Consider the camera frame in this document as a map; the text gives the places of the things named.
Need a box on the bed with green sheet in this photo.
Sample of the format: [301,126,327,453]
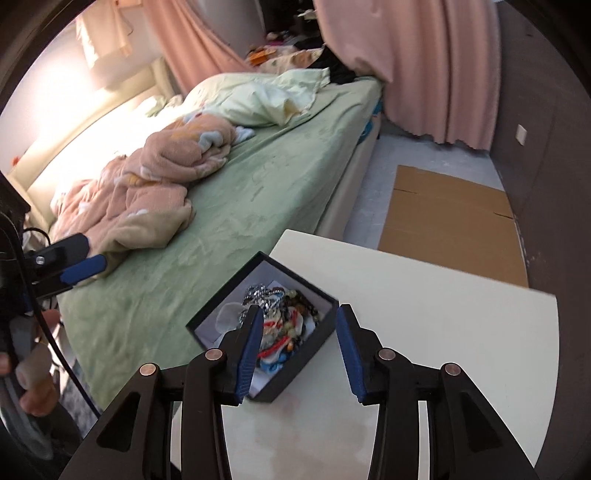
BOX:
[0,58,385,408]

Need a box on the red cord bracelet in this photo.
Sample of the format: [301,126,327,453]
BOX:
[257,336,290,361]

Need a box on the pile of clothes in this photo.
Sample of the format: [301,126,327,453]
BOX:
[245,28,371,87]

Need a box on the flat brown cardboard sheet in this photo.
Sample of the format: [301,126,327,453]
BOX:
[377,164,530,289]

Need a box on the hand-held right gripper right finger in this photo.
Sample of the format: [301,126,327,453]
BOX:
[335,304,541,480]

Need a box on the pale green pillow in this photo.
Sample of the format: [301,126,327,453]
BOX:
[181,67,334,128]

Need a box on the multicoloured bead bracelet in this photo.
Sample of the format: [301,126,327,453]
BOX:
[262,318,306,352]

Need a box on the hanging cream cloth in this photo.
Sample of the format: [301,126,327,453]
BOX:
[75,6,136,64]

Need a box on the wide pink curtain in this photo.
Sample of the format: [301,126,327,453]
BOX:
[313,0,502,151]

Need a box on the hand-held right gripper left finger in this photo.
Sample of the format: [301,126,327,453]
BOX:
[58,305,265,480]

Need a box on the narrow pink curtain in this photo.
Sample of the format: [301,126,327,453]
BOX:
[142,0,256,96]

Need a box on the dark green bead bracelet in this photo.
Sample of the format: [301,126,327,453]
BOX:
[281,287,322,325]

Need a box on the person's left hand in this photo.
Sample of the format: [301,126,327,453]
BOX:
[0,344,63,418]

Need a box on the floral pillow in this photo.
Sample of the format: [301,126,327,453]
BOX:
[257,47,325,71]

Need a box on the white organza pouch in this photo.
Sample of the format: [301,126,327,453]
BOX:
[215,302,251,339]

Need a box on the pink fleece blanket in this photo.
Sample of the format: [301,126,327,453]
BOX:
[48,112,235,278]

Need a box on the white pillow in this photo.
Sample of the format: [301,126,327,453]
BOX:
[142,93,186,117]

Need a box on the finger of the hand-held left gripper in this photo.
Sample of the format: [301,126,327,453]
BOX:
[32,255,108,297]
[25,233,90,267]

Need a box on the black jewelry box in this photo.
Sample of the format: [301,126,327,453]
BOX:
[185,251,341,405]

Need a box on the silver chain necklace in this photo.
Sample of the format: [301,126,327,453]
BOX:
[241,283,279,315]

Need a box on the black cable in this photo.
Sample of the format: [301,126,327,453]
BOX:
[18,277,103,422]

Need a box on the blue cord bracelet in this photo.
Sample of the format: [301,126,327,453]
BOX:
[255,354,286,373]

